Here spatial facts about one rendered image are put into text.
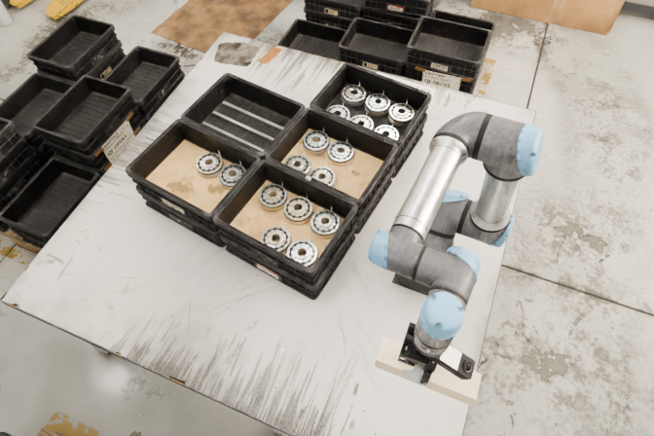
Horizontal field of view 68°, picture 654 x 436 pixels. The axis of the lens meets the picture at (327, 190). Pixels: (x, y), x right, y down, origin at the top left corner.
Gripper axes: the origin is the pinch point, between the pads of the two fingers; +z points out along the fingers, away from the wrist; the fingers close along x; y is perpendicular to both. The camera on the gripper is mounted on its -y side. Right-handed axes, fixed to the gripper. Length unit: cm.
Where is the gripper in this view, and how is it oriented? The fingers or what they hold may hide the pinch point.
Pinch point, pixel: (426, 368)
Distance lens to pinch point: 125.4
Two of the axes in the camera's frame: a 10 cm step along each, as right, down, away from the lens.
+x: -3.8, 7.6, -5.3
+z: 0.2, 5.8, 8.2
